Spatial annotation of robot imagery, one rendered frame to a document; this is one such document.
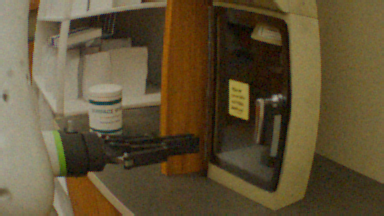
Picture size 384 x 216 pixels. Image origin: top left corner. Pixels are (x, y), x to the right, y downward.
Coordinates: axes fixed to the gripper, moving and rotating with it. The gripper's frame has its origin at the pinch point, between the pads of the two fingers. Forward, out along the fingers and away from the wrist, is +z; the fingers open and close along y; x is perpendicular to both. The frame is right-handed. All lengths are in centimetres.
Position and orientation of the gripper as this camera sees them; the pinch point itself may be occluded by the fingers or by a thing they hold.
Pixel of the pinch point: (178, 144)
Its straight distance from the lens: 95.2
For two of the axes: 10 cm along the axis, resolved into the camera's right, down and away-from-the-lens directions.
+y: -5.0, -2.5, 8.3
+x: -0.5, 9.6, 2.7
